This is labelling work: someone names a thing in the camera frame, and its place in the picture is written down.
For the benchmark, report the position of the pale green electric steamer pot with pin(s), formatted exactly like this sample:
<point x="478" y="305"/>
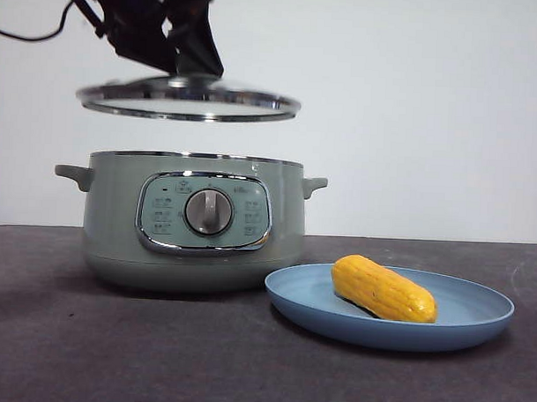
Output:
<point x="113" y="213"/>

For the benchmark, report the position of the yellow corn cob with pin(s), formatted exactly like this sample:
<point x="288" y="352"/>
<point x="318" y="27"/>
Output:
<point x="380" y="288"/>

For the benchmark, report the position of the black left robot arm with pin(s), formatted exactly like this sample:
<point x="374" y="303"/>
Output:
<point x="125" y="6"/>

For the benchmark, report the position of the glass lid with green knob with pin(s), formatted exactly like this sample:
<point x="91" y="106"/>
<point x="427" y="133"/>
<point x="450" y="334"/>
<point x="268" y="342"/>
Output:
<point x="188" y="97"/>

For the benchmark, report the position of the blue round plate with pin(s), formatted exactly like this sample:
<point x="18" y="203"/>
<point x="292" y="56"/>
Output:
<point x="300" y="295"/>

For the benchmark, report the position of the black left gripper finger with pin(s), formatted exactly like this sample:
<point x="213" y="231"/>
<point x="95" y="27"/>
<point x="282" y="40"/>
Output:
<point x="146" y="47"/>
<point x="197" y="39"/>

